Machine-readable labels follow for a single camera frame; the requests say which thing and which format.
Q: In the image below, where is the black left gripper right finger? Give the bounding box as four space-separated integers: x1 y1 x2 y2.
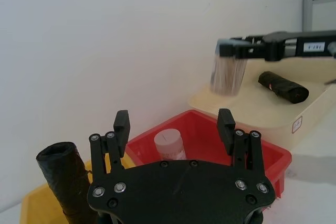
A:
217 108 266 178

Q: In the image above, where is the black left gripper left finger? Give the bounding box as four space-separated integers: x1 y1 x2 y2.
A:
89 110 131 175

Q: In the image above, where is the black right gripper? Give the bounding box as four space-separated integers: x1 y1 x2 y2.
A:
216 30 336 62

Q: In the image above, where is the red plastic bin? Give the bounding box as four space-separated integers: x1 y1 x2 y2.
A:
125 109 292 201

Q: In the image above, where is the cream plastic tray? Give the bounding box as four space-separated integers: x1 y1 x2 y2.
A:
187 56 336 154

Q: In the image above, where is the white cylindrical jar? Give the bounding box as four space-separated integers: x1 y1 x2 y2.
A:
153 128 188 162

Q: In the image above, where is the black wrapped roll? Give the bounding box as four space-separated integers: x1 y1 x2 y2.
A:
36 142 98 224
257 70 310 104

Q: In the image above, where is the small white red-edged label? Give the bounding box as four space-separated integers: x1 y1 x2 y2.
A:
291 115 303 134

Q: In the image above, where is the silver framed white board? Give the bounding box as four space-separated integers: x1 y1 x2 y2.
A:
302 0 336 33

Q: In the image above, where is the yellow plastic bin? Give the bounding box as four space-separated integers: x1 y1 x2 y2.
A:
19 153 135 224

